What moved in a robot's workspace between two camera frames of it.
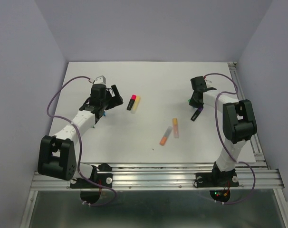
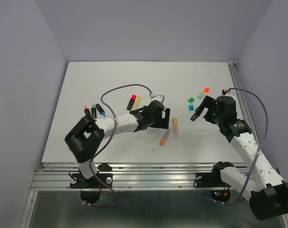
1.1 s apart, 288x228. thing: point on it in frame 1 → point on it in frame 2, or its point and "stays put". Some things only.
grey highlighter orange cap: (166, 135) stays put
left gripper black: (117, 99) → (162, 123)
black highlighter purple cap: (196, 113) stays put
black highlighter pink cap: (133, 98) stays put
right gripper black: (193, 103) → (209, 102)
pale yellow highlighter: (136, 105) stays put
